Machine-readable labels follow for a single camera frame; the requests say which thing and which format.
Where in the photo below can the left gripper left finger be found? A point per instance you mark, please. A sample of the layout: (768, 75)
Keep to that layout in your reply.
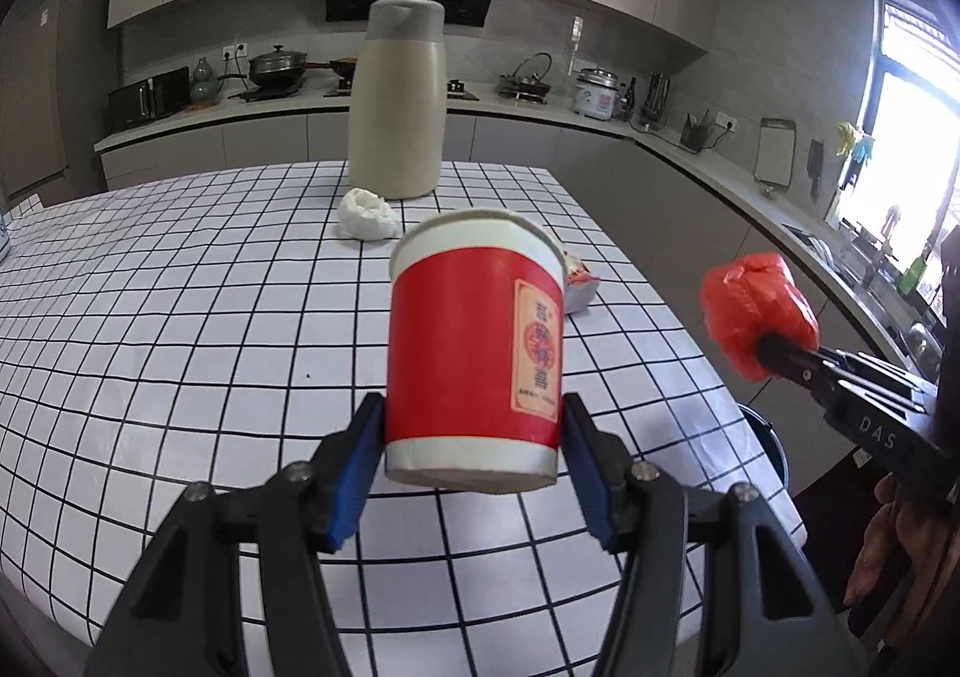
(179, 612)

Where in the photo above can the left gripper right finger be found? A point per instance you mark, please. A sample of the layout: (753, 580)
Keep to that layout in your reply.
(764, 612)

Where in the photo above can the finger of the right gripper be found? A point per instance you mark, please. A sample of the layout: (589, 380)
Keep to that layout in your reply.
(867, 377)
(786, 359)

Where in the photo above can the red plastic bag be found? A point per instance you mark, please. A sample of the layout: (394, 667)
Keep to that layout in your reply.
(750, 298)

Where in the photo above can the red paper cup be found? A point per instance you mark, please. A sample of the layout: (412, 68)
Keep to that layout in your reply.
(475, 354)

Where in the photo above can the black trash bucket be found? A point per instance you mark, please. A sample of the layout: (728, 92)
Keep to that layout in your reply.
(769, 440)

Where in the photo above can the kitchen faucet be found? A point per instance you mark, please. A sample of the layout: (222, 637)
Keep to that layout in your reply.
(884, 250)

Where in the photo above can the person's right hand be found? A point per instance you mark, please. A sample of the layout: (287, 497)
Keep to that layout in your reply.
(901, 523)

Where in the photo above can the steel bowl by sink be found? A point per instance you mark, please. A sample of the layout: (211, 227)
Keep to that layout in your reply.
(923, 348)

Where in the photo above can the green dish soap bottle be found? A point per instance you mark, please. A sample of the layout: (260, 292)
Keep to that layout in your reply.
(909, 280)

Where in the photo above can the white cutting board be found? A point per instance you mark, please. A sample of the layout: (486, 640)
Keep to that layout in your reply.
(775, 156)

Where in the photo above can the black cleaver knife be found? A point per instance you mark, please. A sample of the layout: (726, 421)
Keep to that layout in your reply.
(814, 169)

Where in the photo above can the red white carton box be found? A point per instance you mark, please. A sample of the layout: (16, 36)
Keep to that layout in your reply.
(581, 284)

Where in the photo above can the yellow blue rubber gloves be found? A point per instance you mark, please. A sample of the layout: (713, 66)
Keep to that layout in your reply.
(854, 150)

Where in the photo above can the utensil holder cup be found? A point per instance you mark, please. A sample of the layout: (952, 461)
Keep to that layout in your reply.
(696, 131)

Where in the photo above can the knife block utensils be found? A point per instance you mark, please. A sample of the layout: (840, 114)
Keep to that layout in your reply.
(655, 103)

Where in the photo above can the dark bottle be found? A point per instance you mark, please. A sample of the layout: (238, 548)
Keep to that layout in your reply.
(629, 99)

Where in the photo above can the white rice cooker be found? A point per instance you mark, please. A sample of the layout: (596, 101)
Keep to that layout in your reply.
(595, 93)

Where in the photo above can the glass lid pot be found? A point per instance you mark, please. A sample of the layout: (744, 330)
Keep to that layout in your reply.
(526, 83)

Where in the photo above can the blue white tub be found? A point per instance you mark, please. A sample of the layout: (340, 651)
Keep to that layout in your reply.
(5, 243)

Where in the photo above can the white crumpled tissue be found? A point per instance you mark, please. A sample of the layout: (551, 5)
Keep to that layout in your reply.
(366, 216)

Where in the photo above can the beige thermos jug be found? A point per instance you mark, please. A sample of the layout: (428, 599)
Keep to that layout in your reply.
(398, 105)

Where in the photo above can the gas stove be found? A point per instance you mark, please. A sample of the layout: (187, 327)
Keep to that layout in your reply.
(456, 90)

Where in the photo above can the frying pan on stove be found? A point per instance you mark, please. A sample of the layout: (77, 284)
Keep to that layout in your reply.
(343, 67)

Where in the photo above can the black microwave oven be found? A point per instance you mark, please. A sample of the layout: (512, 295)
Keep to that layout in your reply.
(151, 99)

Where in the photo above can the green ceramic vase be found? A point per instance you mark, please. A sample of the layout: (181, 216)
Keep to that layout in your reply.
(204, 84)

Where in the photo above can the black lidded wok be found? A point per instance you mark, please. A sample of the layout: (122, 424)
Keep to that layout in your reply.
(277, 70)

